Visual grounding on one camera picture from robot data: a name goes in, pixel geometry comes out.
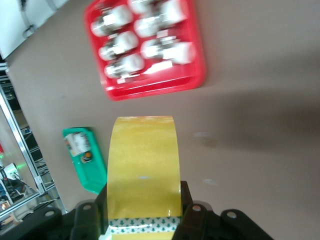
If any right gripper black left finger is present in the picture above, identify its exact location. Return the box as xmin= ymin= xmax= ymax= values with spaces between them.
xmin=0 ymin=184 xmax=110 ymax=240

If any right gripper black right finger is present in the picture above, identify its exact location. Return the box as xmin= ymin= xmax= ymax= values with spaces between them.
xmin=172 ymin=181 xmax=275 ymax=240

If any yellow packing tape roll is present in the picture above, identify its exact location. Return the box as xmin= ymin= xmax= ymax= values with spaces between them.
xmin=99 ymin=115 xmax=182 ymax=240

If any green plastic tray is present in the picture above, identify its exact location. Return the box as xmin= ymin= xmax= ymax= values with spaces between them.
xmin=62 ymin=126 xmax=109 ymax=195

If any red tray holding casters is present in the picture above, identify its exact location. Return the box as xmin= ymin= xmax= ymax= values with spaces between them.
xmin=83 ymin=0 xmax=207 ymax=102

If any black orange electronic component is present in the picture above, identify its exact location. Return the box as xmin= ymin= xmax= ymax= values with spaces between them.
xmin=80 ymin=151 xmax=94 ymax=164

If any white circuit breaker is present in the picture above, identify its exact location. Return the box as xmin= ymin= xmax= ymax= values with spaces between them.
xmin=72 ymin=131 xmax=91 ymax=153

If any grey on-off switch box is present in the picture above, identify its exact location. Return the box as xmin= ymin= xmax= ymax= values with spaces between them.
xmin=63 ymin=134 xmax=76 ymax=158

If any aluminium profile frame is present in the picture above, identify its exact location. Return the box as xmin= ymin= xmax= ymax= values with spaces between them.
xmin=0 ymin=62 xmax=65 ymax=222

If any grey cable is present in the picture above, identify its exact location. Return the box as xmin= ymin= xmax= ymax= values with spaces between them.
xmin=19 ymin=0 xmax=36 ymax=39

